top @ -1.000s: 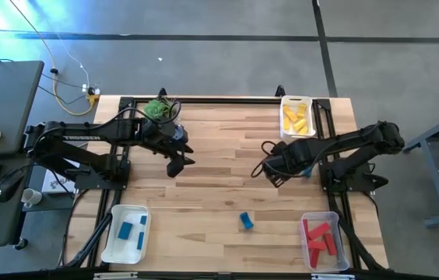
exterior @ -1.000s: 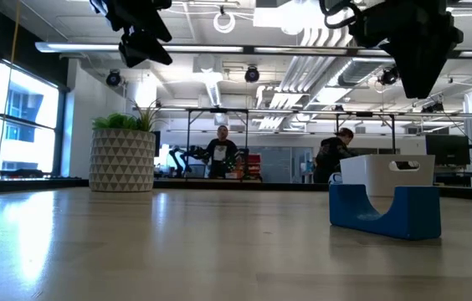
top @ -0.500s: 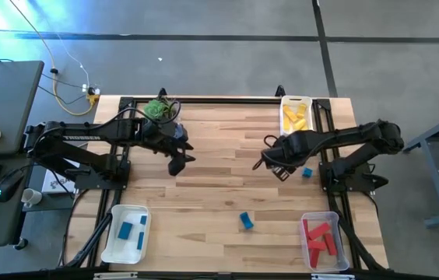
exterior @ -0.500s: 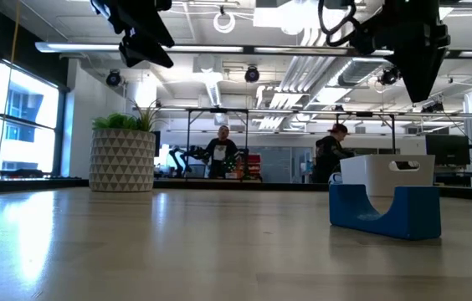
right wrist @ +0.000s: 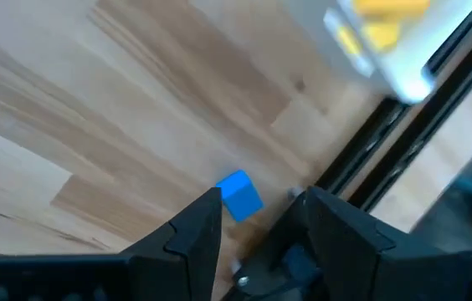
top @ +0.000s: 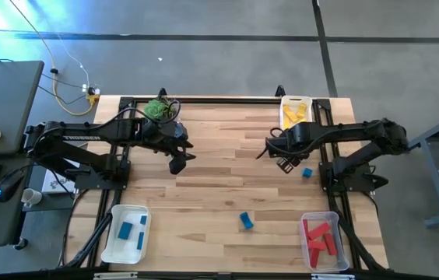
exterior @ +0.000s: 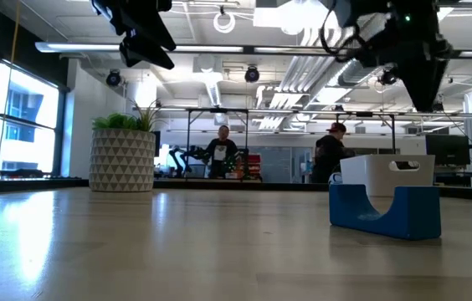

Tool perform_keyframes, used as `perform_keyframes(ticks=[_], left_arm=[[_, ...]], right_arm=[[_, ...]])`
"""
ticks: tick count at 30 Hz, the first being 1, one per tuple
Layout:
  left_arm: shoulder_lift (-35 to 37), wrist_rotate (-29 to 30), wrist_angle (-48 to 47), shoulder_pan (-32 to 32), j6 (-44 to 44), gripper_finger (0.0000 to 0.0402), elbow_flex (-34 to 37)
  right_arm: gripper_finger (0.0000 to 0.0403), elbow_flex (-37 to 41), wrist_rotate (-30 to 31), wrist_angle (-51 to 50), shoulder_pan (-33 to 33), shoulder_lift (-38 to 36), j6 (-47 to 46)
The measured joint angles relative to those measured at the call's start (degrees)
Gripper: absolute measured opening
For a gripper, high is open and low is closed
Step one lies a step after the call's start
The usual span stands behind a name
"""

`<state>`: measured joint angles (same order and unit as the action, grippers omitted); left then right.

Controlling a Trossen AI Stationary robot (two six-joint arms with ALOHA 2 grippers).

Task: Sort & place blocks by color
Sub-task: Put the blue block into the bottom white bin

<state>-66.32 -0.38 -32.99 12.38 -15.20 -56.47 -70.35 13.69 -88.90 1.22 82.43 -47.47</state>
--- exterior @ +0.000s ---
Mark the black ceiling device cluster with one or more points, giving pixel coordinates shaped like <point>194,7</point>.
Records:
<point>437,108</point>
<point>386,77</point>

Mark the silver ventilation duct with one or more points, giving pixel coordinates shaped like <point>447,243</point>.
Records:
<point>357,73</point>

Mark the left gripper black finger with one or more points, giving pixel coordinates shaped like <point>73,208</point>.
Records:
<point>144,54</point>
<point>148,27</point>

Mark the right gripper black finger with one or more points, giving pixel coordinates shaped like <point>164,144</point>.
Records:
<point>422,83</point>

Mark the long ceiling light strip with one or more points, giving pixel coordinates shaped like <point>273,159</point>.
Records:
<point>219,49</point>

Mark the triangle-patterned plant pot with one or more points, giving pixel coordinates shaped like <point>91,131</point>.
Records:
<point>122,163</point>

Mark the person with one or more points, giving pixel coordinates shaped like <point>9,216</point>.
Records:
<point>221,152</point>
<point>328,159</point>

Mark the black background robot arms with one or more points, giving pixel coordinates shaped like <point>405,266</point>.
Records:
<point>186,156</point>

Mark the blue arch block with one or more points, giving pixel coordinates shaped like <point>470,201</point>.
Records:
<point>416,217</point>

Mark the green artificial plant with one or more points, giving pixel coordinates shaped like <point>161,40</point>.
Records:
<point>114,121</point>

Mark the black background workstation frame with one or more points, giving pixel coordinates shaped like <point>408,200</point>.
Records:
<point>188,138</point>
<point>393,134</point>

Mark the black round ceiling spotlight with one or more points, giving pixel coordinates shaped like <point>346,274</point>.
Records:
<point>252,74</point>
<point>113,78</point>

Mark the red storage bins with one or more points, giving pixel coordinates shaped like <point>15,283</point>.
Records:
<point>254,163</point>

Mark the black computer monitor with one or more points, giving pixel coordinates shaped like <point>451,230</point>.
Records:
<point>447,149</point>

